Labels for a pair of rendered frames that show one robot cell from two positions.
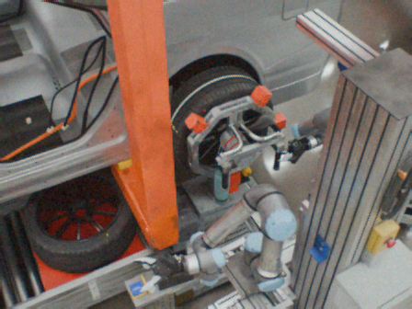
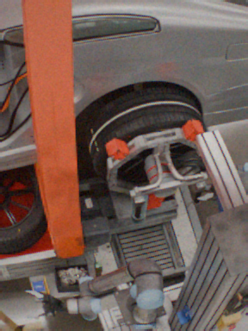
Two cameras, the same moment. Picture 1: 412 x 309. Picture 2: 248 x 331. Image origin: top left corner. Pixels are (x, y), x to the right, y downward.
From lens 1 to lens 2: 1.01 m
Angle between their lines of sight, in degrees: 13
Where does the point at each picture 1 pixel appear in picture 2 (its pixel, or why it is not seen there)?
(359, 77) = (220, 226)
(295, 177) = not seen: hidden behind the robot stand
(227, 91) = (157, 121)
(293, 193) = not seen: hidden behind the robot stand
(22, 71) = not seen: outside the picture
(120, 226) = (31, 224)
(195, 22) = (130, 57)
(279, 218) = (147, 296)
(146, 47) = (55, 122)
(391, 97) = (236, 252)
